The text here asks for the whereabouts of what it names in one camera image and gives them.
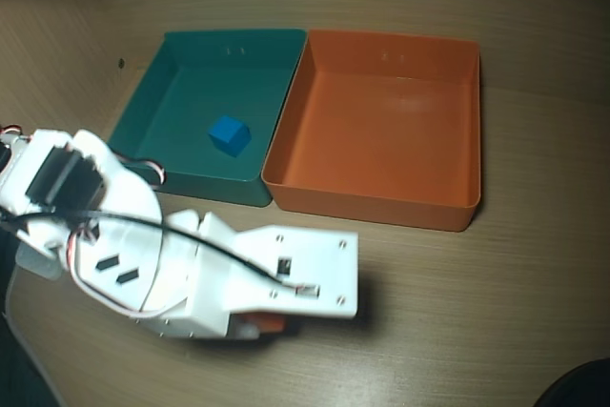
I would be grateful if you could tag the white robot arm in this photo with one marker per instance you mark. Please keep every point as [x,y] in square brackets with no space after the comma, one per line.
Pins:
[124,216]

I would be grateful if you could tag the blue cube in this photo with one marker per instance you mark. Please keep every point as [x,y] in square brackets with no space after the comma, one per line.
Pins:
[229,135]

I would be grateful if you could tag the orange plastic box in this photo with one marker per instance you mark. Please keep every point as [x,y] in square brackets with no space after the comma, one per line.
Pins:
[381,149]

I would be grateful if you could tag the teal plastic box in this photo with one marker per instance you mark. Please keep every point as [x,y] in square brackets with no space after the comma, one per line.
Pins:
[200,83]

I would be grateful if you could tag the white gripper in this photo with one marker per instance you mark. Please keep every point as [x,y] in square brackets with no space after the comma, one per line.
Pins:
[210,314]

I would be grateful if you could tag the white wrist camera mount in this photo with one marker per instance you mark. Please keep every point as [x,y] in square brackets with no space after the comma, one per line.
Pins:
[314,264]

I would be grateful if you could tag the dark round object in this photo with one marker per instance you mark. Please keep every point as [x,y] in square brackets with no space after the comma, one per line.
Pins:
[581,388]

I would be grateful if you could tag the orange cube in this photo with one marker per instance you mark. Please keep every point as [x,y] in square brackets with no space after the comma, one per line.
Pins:
[269,323]

